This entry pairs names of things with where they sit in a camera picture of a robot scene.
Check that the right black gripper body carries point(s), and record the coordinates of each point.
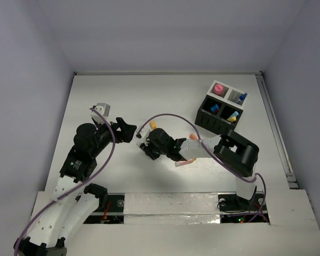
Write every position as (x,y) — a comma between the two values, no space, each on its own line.
(162,150)

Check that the clear blue cap bottle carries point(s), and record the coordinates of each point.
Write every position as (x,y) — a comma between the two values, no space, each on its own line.
(241,98)

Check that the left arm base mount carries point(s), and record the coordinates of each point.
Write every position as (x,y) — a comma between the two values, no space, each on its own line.
(113,213)

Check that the dark orange marker cap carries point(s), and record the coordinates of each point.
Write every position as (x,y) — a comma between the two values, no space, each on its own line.
(192,136)

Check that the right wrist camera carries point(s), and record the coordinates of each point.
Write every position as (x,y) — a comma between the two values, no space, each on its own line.
(142,136)

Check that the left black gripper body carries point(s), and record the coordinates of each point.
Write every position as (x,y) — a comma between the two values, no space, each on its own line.
(120,131)

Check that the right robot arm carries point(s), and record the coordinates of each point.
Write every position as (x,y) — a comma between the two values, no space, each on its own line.
(231,150)

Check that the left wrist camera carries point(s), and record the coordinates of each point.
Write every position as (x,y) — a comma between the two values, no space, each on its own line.
(103,109)

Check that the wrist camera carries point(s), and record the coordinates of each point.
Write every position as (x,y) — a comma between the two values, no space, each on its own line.
(142,136)
(103,109)

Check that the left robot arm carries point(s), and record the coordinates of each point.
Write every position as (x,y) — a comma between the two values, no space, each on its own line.
(75,197)

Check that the pink cap marker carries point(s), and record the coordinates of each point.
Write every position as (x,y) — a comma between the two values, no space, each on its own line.
(218,89)

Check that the light blue marker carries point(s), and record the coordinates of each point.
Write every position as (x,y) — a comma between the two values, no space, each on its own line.
(235,114)

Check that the red orange marker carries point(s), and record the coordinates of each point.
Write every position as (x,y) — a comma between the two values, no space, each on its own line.
(182,163)

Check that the black and white organizer box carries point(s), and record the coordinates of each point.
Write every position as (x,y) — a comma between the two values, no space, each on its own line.
(217,123)

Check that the aluminium rail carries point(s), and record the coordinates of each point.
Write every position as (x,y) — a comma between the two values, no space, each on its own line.
(284,157)

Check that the yellow marker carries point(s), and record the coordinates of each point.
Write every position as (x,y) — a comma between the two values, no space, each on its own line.
(232,119)

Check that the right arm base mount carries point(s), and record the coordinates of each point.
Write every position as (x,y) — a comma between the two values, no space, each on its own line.
(234,209)

